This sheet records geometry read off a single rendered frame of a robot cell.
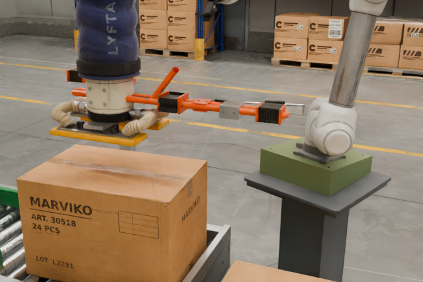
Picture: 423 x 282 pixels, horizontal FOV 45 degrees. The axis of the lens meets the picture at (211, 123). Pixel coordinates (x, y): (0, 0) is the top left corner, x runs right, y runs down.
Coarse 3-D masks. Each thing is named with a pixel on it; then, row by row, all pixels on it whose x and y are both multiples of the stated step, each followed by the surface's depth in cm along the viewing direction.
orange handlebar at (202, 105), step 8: (80, 88) 192; (128, 96) 182; (136, 96) 181; (184, 104) 174; (192, 104) 173; (200, 104) 173; (208, 104) 172; (216, 104) 175; (240, 112) 168; (248, 112) 167; (288, 112) 166
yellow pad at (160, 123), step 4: (84, 120) 200; (88, 120) 199; (156, 120) 194; (160, 120) 195; (164, 120) 195; (168, 120) 197; (120, 124) 194; (124, 124) 194; (156, 124) 191; (160, 124) 191; (164, 124) 194; (148, 128) 191; (152, 128) 190; (156, 128) 189; (160, 128) 190
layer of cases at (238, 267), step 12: (240, 264) 206; (252, 264) 206; (228, 276) 198; (240, 276) 198; (252, 276) 198; (264, 276) 198; (276, 276) 199; (288, 276) 199; (300, 276) 199; (312, 276) 199
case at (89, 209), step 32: (64, 160) 204; (96, 160) 204; (128, 160) 204; (160, 160) 205; (192, 160) 205; (32, 192) 185; (64, 192) 181; (96, 192) 176; (128, 192) 175; (160, 192) 176; (192, 192) 190; (32, 224) 189; (64, 224) 185; (96, 224) 180; (128, 224) 176; (160, 224) 172; (192, 224) 194; (32, 256) 194; (64, 256) 189; (96, 256) 184; (128, 256) 180; (160, 256) 176; (192, 256) 198
